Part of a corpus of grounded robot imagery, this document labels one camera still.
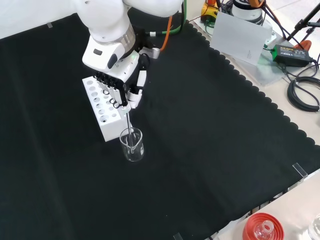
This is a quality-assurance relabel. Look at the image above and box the yellow stop button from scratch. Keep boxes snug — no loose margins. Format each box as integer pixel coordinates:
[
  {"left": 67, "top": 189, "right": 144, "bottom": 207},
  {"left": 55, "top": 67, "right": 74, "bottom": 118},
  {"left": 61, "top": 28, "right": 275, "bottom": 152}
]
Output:
[{"left": 200, "top": 0, "right": 222, "bottom": 23}]

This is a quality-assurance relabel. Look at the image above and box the green cable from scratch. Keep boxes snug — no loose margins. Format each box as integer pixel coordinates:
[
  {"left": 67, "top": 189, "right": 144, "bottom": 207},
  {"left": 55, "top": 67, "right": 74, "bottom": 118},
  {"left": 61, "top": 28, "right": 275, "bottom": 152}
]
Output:
[{"left": 148, "top": 0, "right": 189, "bottom": 36}]

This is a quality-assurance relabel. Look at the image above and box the orange tripod foot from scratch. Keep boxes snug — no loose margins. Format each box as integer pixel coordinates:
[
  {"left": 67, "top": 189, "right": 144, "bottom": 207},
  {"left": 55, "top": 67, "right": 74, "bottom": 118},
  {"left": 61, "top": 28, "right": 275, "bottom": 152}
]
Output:
[{"left": 294, "top": 39, "right": 312, "bottom": 52}]

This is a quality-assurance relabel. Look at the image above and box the black tripod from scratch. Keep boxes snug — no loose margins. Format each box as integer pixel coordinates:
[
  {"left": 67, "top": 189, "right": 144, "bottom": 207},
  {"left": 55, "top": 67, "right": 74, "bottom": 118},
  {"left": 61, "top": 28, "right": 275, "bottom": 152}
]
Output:
[{"left": 285, "top": 0, "right": 320, "bottom": 49}]

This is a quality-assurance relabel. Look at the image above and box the white test tube rack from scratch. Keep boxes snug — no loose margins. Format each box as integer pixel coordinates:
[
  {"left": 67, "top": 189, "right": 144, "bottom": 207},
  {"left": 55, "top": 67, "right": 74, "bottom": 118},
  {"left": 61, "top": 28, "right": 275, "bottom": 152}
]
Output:
[{"left": 81, "top": 75, "right": 130, "bottom": 143}]

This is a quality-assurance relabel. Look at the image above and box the black wrist mount bracket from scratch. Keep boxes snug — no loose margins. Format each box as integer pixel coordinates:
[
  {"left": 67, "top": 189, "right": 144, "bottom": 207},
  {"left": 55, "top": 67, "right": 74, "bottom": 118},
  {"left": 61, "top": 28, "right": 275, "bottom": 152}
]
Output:
[{"left": 134, "top": 28, "right": 153, "bottom": 55}]

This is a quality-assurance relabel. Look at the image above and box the pale board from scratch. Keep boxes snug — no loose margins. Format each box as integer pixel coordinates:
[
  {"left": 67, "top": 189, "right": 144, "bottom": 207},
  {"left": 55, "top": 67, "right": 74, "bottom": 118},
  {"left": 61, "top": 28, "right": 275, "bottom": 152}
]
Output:
[{"left": 210, "top": 10, "right": 274, "bottom": 67}]

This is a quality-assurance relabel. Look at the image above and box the clear glass flask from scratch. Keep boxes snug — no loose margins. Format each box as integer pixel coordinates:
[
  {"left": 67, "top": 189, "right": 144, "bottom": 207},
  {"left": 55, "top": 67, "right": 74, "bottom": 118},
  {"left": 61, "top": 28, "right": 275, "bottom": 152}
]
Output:
[{"left": 253, "top": 219, "right": 275, "bottom": 240}]

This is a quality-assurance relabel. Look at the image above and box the clear glass beaker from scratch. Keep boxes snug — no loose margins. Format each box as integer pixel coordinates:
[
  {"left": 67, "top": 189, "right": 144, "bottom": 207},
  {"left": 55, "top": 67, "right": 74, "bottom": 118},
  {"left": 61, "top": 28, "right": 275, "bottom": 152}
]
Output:
[{"left": 119, "top": 127, "right": 145, "bottom": 163}]

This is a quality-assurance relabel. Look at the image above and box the black bench cloth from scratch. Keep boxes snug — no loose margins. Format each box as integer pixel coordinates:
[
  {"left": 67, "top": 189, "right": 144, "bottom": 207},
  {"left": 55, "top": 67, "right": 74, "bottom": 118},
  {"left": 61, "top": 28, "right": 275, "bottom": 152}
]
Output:
[{"left": 0, "top": 11, "right": 320, "bottom": 240}]

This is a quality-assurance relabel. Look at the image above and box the grey cable connector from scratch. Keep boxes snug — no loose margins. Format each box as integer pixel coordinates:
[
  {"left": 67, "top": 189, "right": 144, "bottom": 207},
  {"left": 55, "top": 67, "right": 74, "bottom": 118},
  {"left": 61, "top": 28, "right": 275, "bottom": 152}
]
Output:
[{"left": 142, "top": 47, "right": 161, "bottom": 60}]

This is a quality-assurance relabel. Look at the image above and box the orange wrist cable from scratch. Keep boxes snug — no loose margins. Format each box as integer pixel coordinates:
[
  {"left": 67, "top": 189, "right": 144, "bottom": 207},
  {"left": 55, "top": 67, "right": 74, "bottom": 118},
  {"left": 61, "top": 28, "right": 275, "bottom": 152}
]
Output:
[{"left": 159, "top": 14, "right": 173, "bottom": 52}]

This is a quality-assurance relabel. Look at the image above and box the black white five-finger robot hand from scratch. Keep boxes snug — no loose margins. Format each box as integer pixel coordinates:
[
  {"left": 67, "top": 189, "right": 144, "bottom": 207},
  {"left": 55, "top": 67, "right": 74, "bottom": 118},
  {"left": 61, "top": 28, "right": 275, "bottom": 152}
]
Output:
[{"left": 93, "top": 51, "right": 151, "bottom": 112}]

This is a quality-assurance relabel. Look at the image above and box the coiled black cable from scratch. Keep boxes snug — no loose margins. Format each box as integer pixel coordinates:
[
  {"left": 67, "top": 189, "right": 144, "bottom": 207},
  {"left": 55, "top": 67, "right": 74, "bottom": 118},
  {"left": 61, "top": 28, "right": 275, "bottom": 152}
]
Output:
[{"left": 286, "top": 75, "right": 320, "bottom": 112}]

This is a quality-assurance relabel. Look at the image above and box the clear glass vessel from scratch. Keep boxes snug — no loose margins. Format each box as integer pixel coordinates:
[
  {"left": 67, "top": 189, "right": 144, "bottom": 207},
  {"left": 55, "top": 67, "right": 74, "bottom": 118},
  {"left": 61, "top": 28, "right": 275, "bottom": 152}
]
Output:
[{"left": 307, "top": 213, "right": 320, "bottom": 240}]

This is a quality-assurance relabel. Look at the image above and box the grey metal base plate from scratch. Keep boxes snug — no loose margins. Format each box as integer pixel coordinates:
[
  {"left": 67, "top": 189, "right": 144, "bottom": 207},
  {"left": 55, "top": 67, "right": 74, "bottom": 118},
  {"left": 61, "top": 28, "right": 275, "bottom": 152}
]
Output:
[{"left": 188, "top": 14, "right": 291, "bottom": 88}]

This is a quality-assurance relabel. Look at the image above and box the clear glass rod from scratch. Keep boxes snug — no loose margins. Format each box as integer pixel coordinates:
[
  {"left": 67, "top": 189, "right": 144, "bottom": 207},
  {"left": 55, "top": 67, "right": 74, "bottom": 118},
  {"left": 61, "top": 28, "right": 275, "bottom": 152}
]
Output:
[{"left": 125, "top": 111, "right": 134, "bottom": 149}]

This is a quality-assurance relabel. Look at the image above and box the black power adapter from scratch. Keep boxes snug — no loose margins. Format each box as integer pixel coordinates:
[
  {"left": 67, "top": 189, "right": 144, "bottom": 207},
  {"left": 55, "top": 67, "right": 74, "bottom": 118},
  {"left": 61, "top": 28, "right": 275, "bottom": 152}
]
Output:
[{"left": 271, "top": 44, "right": 314, "bottom": 68}]

